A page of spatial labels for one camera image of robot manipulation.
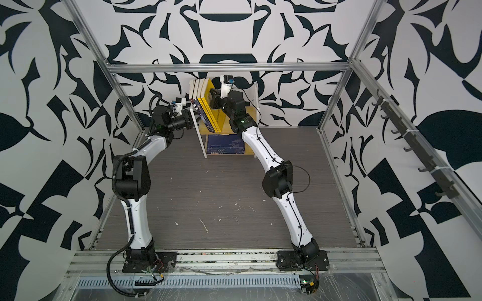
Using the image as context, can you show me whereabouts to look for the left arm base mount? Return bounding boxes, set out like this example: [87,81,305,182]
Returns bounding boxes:
[122,252,178,273]

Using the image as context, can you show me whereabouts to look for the black book leaning upright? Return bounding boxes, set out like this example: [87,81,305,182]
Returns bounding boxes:
[188,79,199,101]

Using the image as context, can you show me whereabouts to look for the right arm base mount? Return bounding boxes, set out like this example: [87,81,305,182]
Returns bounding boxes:
[276,250,330,272]

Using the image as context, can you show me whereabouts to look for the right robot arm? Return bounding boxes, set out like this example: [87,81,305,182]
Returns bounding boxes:
[210,89,320,265]

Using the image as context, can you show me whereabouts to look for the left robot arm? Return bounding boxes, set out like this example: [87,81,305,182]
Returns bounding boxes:
[112,105,196,265]

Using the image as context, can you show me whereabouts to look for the purple book with old man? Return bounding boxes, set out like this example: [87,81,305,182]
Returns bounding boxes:
[192,79,215,133]

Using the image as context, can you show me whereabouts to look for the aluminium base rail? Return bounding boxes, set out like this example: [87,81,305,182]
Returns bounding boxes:
[66,248,385,277]

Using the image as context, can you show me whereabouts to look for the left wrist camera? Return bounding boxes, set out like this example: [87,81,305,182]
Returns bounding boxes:
[173,97,187,116]

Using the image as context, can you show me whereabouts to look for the wooden white bookshelf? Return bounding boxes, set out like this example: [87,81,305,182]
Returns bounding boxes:
[188,75,259,157]

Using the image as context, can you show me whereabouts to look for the wall hook rail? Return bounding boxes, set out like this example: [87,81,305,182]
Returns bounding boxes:
[372,89,460,199]

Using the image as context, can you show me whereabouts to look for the yellow book with figure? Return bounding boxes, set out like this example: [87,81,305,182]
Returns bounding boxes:
[197,79,221,133]

